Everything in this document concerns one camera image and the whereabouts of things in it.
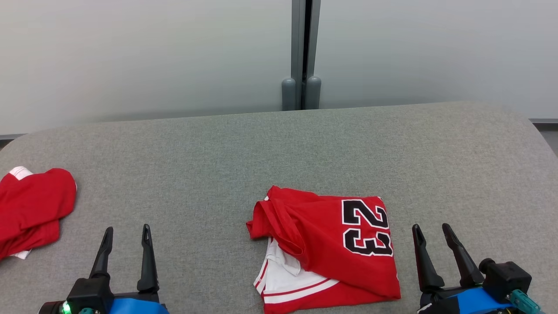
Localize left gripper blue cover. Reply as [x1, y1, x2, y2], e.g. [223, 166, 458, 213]
[38, 224, 170, 314]

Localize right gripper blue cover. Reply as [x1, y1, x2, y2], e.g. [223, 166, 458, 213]
[412, 223, 517, 314]

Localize red basketball shorts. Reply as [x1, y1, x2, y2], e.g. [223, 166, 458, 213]
[0, 166, 78, 261]

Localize red basketball jersey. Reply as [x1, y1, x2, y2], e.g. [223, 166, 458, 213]
[245, 185, 401, 314]

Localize right camera cable teal plug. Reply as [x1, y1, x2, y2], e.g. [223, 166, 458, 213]
[508, 289, 544, 314]

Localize grey partition post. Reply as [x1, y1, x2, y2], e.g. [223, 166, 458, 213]
[281, 0, 322, 111]

